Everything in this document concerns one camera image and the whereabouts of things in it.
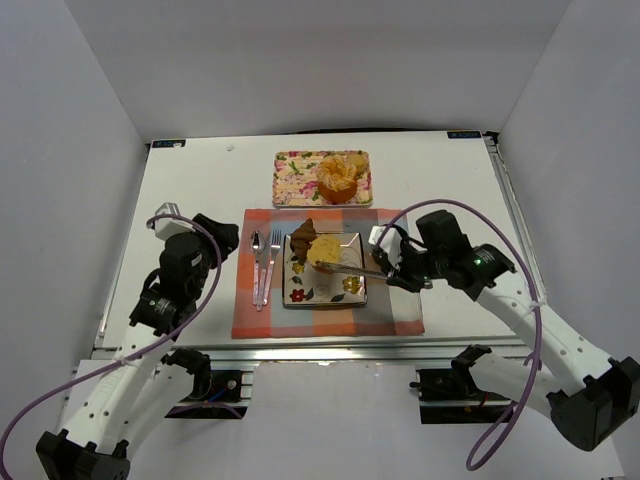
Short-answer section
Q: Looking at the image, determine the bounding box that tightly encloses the brown chocolate croissant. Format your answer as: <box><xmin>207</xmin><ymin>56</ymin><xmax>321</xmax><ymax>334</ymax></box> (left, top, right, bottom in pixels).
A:
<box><xmin>290</xmin><ymin>218</ymin><xmax>317</xmax><ymax>265</ymax></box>

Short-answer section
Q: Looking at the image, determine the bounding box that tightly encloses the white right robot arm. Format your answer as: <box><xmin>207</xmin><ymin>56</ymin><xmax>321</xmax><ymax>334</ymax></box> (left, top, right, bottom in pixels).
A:
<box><xmin>369</xmin><ymin>210</ymin><xmax>639</xmax><ymax>451</ymax></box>

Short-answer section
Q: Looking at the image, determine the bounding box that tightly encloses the floral square ceramic plate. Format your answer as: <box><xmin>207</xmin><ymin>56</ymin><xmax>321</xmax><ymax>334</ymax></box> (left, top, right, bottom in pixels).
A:
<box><xmin>282</xmin><ymin>234</ymin><xmax>367</xmax><ymax>308</ymax></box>

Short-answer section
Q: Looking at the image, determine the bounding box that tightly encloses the aluminium table frame rail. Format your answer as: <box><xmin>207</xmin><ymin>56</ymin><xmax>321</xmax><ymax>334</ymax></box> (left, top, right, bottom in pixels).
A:
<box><xmin>92</xmin><ymin>130</ymin><xmax>571</xmax><ymax>371</ymax></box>

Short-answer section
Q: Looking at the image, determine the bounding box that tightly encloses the floral rectangular serving tray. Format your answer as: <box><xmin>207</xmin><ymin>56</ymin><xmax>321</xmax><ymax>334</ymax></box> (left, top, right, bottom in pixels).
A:
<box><xmin>272</xmin><ymin>150</ymin><xmax>373</xmax><ymax>208</ymax></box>

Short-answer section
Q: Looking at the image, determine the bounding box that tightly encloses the checkered orange blue placemat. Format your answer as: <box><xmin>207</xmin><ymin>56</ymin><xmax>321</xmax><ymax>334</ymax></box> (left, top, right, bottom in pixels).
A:
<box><xmin>231</xmin><ymin>208</ymin><xmax>425</xmax><ymax>340</ymax></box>

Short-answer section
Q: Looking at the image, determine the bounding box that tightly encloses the silver knife pink handle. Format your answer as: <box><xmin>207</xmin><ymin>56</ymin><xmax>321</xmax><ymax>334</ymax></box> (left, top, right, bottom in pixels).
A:
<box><xmin>258</xmin><ymin>232</ymin><xmax>271</xmax><ymax>310</ymax></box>

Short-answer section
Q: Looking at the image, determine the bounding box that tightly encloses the round yellow sponge cake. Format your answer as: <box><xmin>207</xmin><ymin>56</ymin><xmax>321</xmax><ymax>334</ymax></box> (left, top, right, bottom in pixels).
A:
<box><xmin>307</xmin><ymin>234</ymin><xmax>341</xmax><ymax>273</ymax></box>

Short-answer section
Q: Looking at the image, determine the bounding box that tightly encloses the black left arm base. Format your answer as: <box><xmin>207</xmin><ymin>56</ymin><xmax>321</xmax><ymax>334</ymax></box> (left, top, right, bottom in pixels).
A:
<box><xmin>165</xmin><ymin>369</ymin><xmax>253</xmax><ymax>420</ymax></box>

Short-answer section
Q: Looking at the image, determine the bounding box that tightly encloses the orange coconut-crusted bun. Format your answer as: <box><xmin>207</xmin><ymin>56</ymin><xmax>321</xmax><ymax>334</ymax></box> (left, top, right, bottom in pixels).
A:
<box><xmin>316</xmin><ymin>155</ymin><xmax>357</xmax><ymax>204</ymax></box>

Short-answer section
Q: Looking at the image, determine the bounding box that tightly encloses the silver spoon pink handle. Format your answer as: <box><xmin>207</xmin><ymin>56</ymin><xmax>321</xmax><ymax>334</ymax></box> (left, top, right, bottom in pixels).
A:
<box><xmin>251</xmin><ymin>230</ymin><xmax>265</xmax><ymax>306</ymax></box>

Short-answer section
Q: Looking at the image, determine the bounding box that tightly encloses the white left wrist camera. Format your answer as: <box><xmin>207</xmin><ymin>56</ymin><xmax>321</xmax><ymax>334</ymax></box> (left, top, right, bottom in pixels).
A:
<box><xmin>146</xmin><ymin>202</ymin><xmax>194</xmax><ymax>241</ymax></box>

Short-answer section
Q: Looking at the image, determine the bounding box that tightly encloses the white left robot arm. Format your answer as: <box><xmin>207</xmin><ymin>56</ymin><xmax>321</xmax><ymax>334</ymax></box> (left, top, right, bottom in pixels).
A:
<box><xmin>36</xmin><ymin>213</ymin><xmax>239</xmax><ymax>479</ymax></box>

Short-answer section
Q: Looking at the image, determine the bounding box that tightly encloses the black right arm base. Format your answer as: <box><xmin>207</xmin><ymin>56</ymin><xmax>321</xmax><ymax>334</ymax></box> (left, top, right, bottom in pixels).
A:
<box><xmin>409</xmin><ymin>369</ymin><xmax>510</xmax><ymax>425</ymax></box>

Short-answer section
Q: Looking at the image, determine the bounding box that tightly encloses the silver fork pink handle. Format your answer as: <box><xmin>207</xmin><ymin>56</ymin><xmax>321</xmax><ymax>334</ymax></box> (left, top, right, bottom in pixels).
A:
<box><xmin>260</xmin><ymin>230</ymin><xmax>282</xmax><ymax>307</ymax></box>

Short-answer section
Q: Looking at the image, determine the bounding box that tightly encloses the small round beige bun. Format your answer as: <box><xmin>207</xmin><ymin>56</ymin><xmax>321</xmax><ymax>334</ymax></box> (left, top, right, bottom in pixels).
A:
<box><xmin>347</xmin><ymin>153</ymin><xmax>369</xmax><ymax>175</ymax></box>

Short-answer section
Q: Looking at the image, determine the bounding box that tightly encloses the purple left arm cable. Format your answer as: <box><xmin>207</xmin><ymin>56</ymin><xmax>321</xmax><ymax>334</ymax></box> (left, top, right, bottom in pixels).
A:
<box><xmin>0</xmin><ymin>213</ymin><xmax>224</xmax><ymax>461</ymax></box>

